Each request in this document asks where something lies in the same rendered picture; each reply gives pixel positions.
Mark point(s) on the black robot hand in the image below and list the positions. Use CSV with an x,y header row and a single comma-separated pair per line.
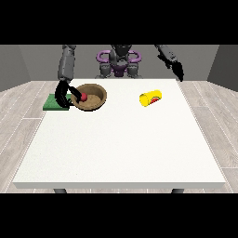
x,y
60,93
178,70

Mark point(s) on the brown wooden bowl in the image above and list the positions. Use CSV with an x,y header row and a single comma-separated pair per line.
x,y
91,98

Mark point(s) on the green square pad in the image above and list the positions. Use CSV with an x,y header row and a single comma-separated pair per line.
x,y
55,103

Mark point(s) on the small red ball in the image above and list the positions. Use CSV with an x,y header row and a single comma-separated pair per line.
x,y
83,97

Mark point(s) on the grey robot trunk purple rings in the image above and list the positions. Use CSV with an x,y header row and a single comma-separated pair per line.
x,y
119,63

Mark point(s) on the dark table leg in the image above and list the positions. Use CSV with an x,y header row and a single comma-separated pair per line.
x,y
60,191
178,191

